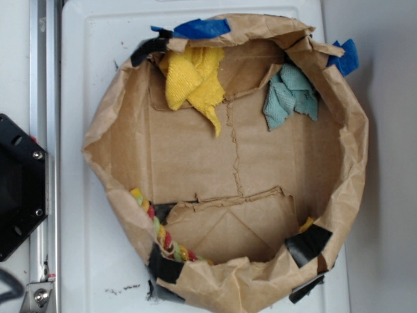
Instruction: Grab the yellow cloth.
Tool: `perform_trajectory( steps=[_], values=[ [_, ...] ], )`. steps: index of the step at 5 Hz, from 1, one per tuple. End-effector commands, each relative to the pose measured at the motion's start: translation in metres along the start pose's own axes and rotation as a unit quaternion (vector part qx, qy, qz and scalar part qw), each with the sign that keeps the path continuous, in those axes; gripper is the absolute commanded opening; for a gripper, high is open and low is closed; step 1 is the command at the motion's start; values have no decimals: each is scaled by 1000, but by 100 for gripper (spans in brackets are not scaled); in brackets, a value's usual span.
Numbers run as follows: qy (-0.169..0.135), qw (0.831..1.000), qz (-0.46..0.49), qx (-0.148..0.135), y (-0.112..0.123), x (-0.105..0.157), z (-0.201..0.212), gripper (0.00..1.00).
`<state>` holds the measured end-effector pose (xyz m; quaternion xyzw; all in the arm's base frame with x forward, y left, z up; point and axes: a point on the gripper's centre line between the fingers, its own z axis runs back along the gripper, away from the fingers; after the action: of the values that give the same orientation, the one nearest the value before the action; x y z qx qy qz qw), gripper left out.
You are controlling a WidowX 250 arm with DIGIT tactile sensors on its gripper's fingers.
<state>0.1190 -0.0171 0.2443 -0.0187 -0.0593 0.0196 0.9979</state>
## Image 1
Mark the blue tape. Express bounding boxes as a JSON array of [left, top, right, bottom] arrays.
[[326, 38, 360, 77], [151, 19, 231, 40]]

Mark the yellow cloth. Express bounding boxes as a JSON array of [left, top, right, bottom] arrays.
[[159, 46, 225, 137]]

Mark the teal cloth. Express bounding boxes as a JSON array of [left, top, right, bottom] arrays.
[[263, 63, 319, 131]]

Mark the black tape bottom right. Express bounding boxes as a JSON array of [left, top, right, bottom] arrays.
[[284, 224, 333, 268]]

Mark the black tape bottom left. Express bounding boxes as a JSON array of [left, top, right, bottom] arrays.
[[148, 243, 184, 284]]

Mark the metal corner bracket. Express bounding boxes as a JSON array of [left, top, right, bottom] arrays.
[[20, 282, 53, 313]]

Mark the brown paper bag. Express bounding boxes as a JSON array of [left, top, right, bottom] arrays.
[[83, 14, 369, 312]]

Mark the multicolour braided rope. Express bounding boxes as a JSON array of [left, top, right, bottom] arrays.
[[130, 187, 216, 265]]

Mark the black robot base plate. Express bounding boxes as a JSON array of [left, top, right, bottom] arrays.
[[1, 113, 47, 261]]

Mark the aluminium rail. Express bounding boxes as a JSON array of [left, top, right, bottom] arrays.
[[29, 1, 64, 312]]

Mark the black tape top left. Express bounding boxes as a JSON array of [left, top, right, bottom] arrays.
[[130, 29, 173, 67]]

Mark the black tape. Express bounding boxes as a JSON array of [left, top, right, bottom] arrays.
[[130, 29, 173, 67], [284, 224, 333, 268], [148, 243, 184, 284]]

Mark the blue tape right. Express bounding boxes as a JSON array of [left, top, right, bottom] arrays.
[[326, 38, 360, 77]]

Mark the black tape lower right edge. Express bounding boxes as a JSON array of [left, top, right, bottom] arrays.
[[289, 274, 324, 304]]

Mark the blue tape top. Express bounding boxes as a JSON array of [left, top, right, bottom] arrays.
[[151, 19, 231, 40]]

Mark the white tray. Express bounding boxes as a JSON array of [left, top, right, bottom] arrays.
[[60, 0, 351, 313]]

